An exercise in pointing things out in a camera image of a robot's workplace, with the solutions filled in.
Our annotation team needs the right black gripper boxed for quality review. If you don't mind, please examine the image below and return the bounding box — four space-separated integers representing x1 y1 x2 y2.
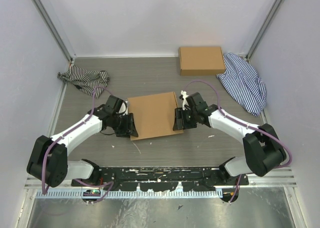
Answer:
173 107 198 131

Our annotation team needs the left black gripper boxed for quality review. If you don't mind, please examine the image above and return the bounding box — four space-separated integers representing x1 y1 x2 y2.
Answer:
112 112 139 139

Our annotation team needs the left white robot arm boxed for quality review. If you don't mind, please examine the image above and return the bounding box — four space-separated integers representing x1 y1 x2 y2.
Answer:
26 95 138 189

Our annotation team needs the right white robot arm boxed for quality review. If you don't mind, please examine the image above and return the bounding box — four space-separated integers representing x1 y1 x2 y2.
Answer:
173 91 287 185

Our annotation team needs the folded brown cardboard box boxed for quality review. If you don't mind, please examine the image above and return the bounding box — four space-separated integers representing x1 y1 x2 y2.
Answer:
178 46 226 76

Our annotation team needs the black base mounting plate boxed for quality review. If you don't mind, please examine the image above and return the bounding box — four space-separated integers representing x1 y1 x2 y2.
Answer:
81 167 249 192

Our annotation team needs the black white striped cloth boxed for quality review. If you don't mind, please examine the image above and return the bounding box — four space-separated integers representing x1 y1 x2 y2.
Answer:
57 64 110 99

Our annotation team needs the blue white striped cloth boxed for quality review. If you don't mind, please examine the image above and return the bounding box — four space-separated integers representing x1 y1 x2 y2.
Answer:
216 53 267 117

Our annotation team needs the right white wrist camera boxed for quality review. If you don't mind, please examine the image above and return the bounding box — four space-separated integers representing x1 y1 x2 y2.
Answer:
179 90 190 110

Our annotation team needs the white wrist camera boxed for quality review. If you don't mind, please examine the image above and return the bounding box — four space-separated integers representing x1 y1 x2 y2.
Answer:
118 101 128 115
179 90 190 110

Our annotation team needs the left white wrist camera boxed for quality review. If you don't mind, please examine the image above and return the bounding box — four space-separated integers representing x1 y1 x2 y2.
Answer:
118 101 128 115

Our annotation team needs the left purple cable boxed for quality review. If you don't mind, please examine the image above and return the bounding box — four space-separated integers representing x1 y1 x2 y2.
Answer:
42 86 115 206

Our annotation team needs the grey slotted cable duct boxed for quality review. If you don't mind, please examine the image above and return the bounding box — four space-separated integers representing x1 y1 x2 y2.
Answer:
35 189 223 199

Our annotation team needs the aluminium rail front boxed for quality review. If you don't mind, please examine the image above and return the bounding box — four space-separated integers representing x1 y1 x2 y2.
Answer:
24 167 297 189

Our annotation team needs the left aluminium frame post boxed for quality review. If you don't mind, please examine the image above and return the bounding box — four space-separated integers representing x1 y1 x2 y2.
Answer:
32 0 76 63

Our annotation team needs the aluminium frame post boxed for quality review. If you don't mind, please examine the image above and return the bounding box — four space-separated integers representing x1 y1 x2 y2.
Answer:
32 0 76 63
245 0 285 62

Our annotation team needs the right aluminium frame post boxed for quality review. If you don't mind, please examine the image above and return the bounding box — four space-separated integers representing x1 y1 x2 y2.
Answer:
245 0 285 62

